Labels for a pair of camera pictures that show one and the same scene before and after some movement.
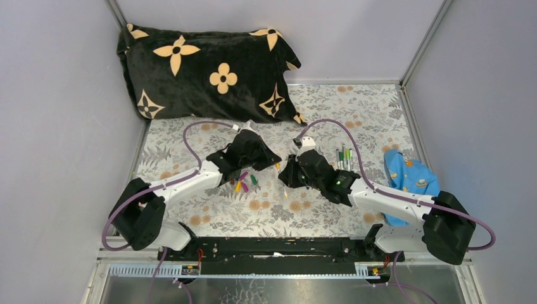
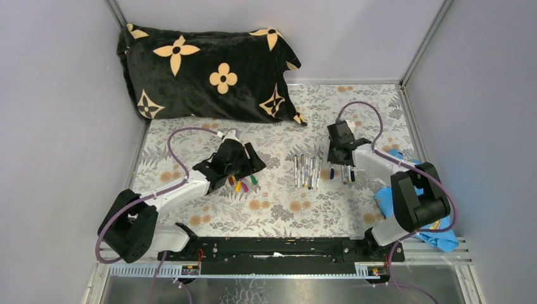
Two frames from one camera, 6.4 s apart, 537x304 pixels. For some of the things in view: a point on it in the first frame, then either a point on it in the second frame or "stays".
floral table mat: [358, 123] stays
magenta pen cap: [244, 187] stays
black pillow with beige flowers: [235, 75] stays
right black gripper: [288, 175] to [330, 158]
